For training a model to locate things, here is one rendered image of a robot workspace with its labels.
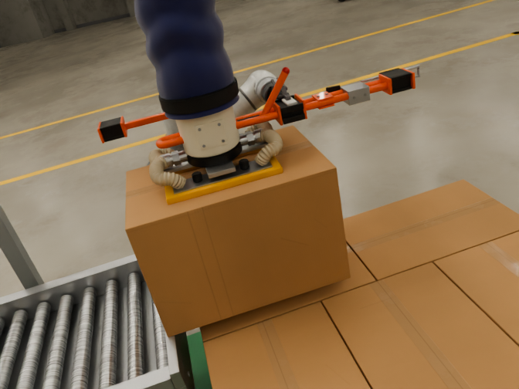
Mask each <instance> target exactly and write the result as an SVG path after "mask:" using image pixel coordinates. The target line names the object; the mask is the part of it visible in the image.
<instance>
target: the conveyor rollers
mask: <svg viewBox="0 0 519 389"><path fill-rule="evenodd" d="M96 294H97V291H96V290H95V289H94V288H92V287H87V288H85V290H84V291H83V297H82V303H81V309H80V320H79V326H78V332H77V338H76V349H75V354H74V361H73V372H72V377H71V384H70V389H87V385H88V377H89V368H90V352H91V343H92V335H93V319H94V310H95V302H96ZM73 301H74V298H73V297H72V296H71V295H64V296H62V297H61V298H60V302H59V309H58V313H57V318H56V325H55V329H54V333H53V340H52V344H51V348H50V352H49V359H48V364H47V368H46V375H45V379H44V383H43V387H42V389H60V383H61V378H62V373H63V364H64V359H65V354H66V345H67V340H68V334H69V329H70V320H71V315H72V310H73ZM151 301H152V313H153V323H154V343H155V354H156V364H157V370H158V369H161V368H163V367H167V366H168V354H167V346H166V339H165V329H164V327H163V324H162V322H161V319H160V316H159V315H158V311H157V309H156V306H155V304H154V301H153V299H152V297H151ZM50 310H51V305H50V304H49V303H46V302H43V303H40V304H39V305H38V306H37V309H36V314H35V318H34V321H33V324H32V329H31V333H30V336H29V341H28V344H27V347H26V351H25V356H24V359H23V362H22V367H21V370H20V374H19V379H18V382H17V385H16V389H33V387H34V383H35V379H36V373H37V369H38V366H39V359H40V355H41V352H42V345H43V341H44V338H45V334H46V328H47V324H48V320H49V314H50ZM117 312H118V282H117V281H116V280H109V281H107V282H106V285H105V297H104V308H103V330H102V342H101V354H100V376H99V387H98V389H104V388H107V387H110V386H113V385H115V384H116V369H117ZM27 318H28V313H27V312H26V311H25V310H17V311H15V313H14V316H13V318H12V322H11V325H10V327H9V331H8V335H7V337H6V340H5V344H4V347H3V349H2V353H1V356H0V389H8V384H9V381H10V378H11V375H12V370H13V367H14V364H15V359H16V356H17V353H18V350H19V345H20V343H21V339H22V335H23V332H24V329H25V324H26V320H27ZM127 375H128V380H130V379H133V378H135V377H139V376H141V375H144V343H143V325H142V307H141V277H140V275H139V274H138V273H136V272H132V273H131V274H129V276H128V277H127Z"/></svg>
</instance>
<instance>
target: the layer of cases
mask: <svg viewBox="0 0 519 389"><path fill-rule="evenodd" d="M343 221H344V232H345V238H346V245H347V251H348V263H349V269H350V275H351V278H349V279H345V280H342V281H340V282H336V283H332V284H330V285H327V286H323V287H321V288H318V289H314V290H311V291H309V292H306V293H302V294H300V295H297V296H293V297H290V298H287V299H283V300H281V301H278V302H275V303H271V304H269V305H266V306H262V307H260V308H257V309H254V310H250V311H248V312H245V313H240V314H238V315H235V316H231V317H229V318H226V319H224V320H220V321H217V322H214V323H210V324H208V325H205V326H201V327H200V330H201V335H202V341H203V346H204V349H205V356H206V360H207V364H208V369H209V376H210V380H211V384H212V389H519V214H518V213H517V212H515V211H513V210H511V209H510V208H508V207H507V206H505V205H503V204H502V203H500V202H499V201H497V200H496V199H494V198H492V197H491V196H489V195H488V194H486V193H485V192H483V191H481V190H480V189H479V188H477V187H475V186H473V185H472V184H471V183H469V182H467V181H465V180H464V179H463V180H460V181H456V182H453V183H451V184H447V185H444V186H442V187H439V188H435V189H432V190H430V191H426V192H423V193H421V194H417V195H413V196H411V197H408V198H404V199H402V200H399V201H395V202H392V203H390V204H387V205H383V206H381V207H378V208H374V209H372V210H369V211H365V212H362V213H360V214H357V215H353V216H351V217H348V218H344V219H343Z"/></svg>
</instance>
